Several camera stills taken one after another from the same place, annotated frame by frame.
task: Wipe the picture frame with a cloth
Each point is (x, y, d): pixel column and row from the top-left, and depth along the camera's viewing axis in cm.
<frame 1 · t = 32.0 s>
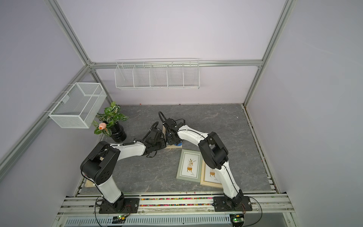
left hand: (164, 144, 96), fingers closed
right hand: (172, 139, 97), fingers closed
black glossy plant vase: (118, 133, 95), point 9 cm above the table
green artificial plant pink flower: (107, 120, 82), point 25 cm above the table

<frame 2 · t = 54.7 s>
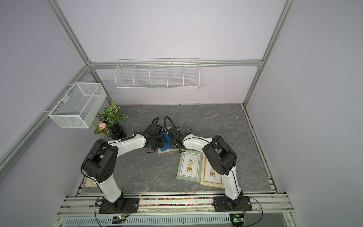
left hand: (164, 143, 94), fingers closed
right hand: (174, 143, 97), fingers closed
the named things where they were.

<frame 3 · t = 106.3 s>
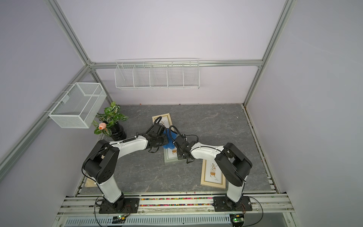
left hand: (167, 140, 95), fingers closed
right hand: (182, 152, 92), fingers open
the named things where they were.

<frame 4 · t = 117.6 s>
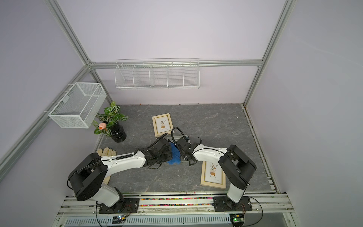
left hand: (171, 156, 88), fingers closed
right hand: (185, 154, 92), fingers open
the named things where they were.

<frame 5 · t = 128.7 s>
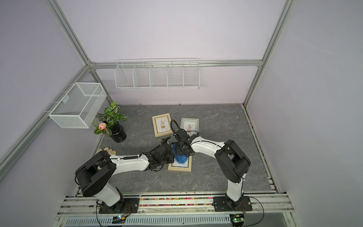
left hand: (173, 157, 90), fingers closed
right hand: (179, 150, 92), fingers closed
the named things where they were.

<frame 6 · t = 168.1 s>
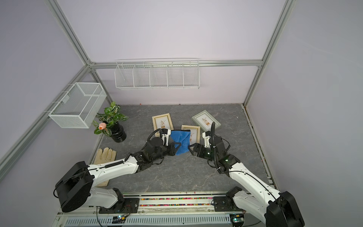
left hand: (180, 145, 80), fingers closed
right hand: (192, 147, 80), fingers open
blue microfibre cloth black trim: (182, 136, 82), point 18 cm above the table
the other named things where they were.

